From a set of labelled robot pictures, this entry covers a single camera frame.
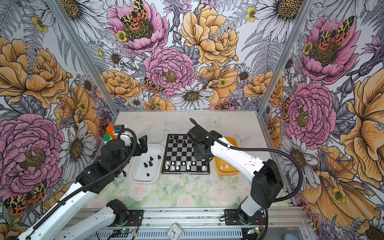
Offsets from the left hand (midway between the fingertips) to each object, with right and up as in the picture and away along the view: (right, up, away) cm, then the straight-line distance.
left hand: (137, 142), depth 71 cm
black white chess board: (+17, -12, +23) cm, 31 cm away
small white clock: (+18, -41, -2) cm, 44 cm away
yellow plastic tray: (+43, -17, +18) cm, 50 cm away
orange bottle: (-27, +6, +25) cm, 37 cm away
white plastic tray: (-3, -18, +20) cm, 27 cm away
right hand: (+32, -10, +9) cm, 34 cm away
